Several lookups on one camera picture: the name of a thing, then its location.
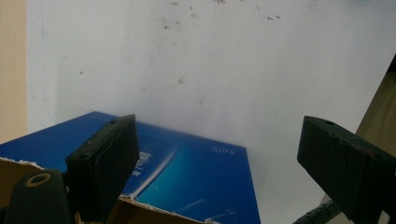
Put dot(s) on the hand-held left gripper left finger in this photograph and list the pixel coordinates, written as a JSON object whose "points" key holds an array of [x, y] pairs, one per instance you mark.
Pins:
{"points": [[102, 168]]}

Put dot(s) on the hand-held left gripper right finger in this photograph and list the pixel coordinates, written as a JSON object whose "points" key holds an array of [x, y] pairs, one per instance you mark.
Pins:
{"points": [[345, 168]]}

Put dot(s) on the blue cardboard box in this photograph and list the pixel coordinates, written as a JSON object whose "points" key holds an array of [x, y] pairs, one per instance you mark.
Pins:
{"points": [[202, 180]]}

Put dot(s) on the white table mat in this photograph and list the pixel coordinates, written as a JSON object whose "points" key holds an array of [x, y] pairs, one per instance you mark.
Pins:
{"points": [[218, 62]]}

